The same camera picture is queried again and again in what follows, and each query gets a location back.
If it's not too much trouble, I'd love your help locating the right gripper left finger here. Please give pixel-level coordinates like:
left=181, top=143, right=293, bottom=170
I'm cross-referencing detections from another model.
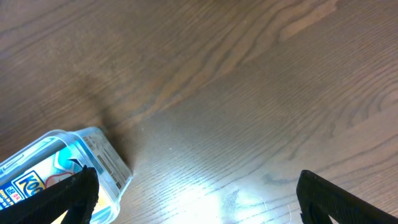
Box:
left=1, top=166, right=100, bottom=224

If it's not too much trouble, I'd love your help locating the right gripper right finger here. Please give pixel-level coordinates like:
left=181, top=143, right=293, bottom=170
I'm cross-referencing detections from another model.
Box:
left=296, top=170, right=397, bottom=224

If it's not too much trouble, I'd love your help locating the blue Kool Fever box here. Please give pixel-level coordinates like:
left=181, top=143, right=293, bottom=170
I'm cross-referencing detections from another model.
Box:
left=1, top=147, right=117, bottom=223

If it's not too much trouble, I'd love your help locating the clear plastic container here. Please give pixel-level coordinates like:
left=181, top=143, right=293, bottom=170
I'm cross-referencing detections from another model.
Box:
left=1, top=127, right=132, bottom=224

